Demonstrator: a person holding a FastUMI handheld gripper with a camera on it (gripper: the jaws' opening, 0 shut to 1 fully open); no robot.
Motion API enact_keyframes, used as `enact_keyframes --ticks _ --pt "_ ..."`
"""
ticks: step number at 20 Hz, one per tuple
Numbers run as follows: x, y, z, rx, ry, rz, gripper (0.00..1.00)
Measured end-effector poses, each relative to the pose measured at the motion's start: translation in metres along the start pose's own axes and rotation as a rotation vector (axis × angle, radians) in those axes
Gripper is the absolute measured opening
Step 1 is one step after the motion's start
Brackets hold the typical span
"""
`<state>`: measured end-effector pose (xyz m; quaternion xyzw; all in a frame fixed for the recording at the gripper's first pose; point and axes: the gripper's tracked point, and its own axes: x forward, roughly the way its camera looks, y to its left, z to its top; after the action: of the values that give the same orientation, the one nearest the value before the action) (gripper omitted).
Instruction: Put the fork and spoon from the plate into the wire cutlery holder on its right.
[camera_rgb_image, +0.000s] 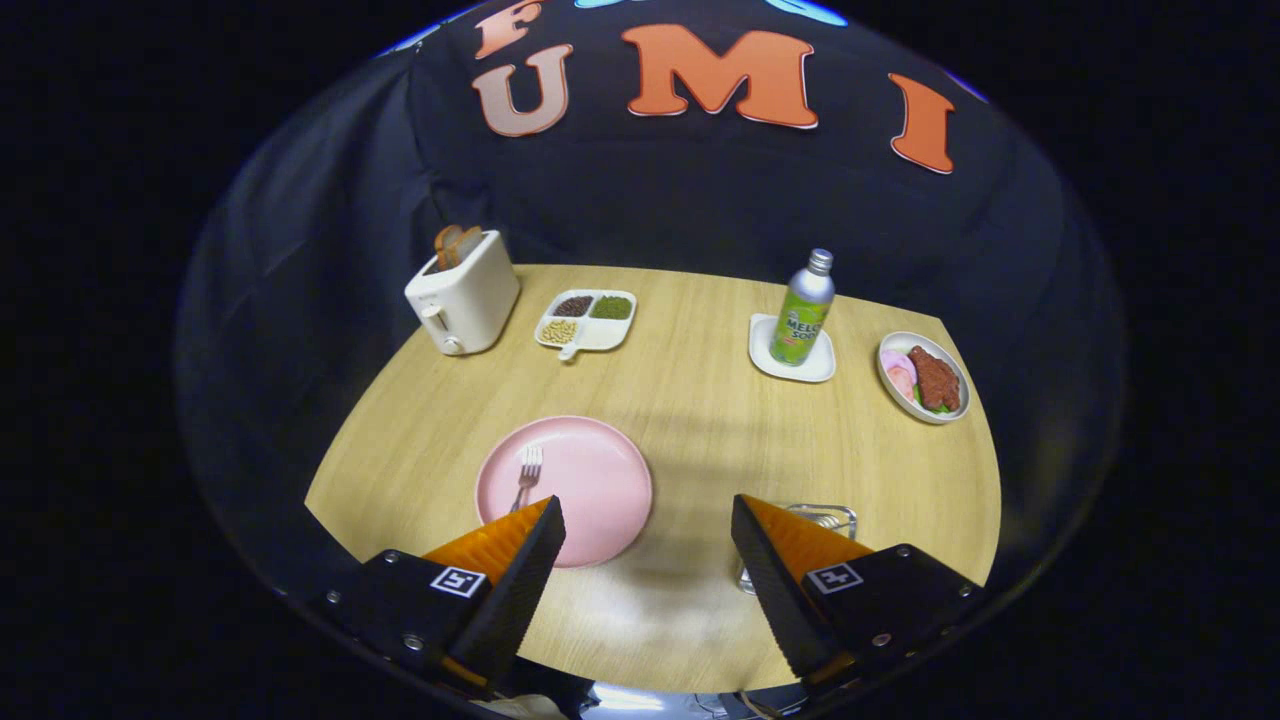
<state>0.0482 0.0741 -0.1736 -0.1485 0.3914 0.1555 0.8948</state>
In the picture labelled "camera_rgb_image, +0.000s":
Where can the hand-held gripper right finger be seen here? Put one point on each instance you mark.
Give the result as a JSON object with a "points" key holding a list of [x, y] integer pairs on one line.
{"points": [[775, 590]]}

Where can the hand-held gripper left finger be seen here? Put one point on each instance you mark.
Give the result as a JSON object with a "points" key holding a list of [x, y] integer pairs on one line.
{"points": [[525, 590]]}

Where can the cream cloth bag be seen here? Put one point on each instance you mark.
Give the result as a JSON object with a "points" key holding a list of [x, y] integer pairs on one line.
{"points": [[520, 708]]}

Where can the pink round plate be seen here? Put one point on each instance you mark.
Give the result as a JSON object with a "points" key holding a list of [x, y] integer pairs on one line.
{"points": [[590, 480]]}

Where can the green lettuce leaf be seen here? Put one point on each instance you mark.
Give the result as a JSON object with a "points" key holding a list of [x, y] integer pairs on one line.
{"points": [[920, 401]]}

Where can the white square coaster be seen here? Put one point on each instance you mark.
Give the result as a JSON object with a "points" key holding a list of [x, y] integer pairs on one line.
{"points": [[760, 350]]}

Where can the pink ham slices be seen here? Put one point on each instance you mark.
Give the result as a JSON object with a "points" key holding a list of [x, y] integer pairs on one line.
{"points": [[897, 375]]}

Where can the pile of yellow beans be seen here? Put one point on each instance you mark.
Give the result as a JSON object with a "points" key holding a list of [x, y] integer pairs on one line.
{"points": [[559, 331]]}

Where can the red-brown meat piece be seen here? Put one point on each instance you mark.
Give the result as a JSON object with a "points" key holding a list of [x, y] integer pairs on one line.
{"points": [[935, 380]]}

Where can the white divided tray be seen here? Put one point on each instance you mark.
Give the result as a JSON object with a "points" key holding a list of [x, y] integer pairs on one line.
{"points": [[605, 335]]}

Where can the green soda bottle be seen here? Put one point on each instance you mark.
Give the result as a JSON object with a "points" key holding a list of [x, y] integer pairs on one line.
{"points": [[800, 320]]}

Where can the white oval dish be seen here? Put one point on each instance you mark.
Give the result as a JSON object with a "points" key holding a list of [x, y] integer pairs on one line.
{"points": [[893, 343]]}

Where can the pile of brown beans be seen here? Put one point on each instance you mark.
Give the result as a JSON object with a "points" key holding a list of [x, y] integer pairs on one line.
{"points": [[573, 306]]}

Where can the pile of green beans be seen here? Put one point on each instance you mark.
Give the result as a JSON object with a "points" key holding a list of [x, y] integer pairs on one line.
{"points": [[611, 308]]}

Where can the white toaster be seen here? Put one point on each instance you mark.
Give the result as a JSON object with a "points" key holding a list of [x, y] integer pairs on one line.
{"points": [[470, 300]]}

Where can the brown toast slice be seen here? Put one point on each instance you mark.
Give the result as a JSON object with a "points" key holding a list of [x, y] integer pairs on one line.
{"points": [[469, 243], [447, 243]]}

